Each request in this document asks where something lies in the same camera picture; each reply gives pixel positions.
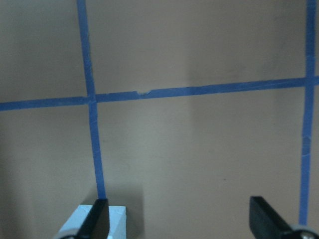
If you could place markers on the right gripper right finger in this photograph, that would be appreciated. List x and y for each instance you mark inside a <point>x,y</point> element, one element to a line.
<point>265,222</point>

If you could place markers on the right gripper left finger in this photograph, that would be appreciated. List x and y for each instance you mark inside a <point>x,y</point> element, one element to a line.
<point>97,223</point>

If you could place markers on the light blue block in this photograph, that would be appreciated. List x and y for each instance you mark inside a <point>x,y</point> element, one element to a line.
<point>117,216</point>

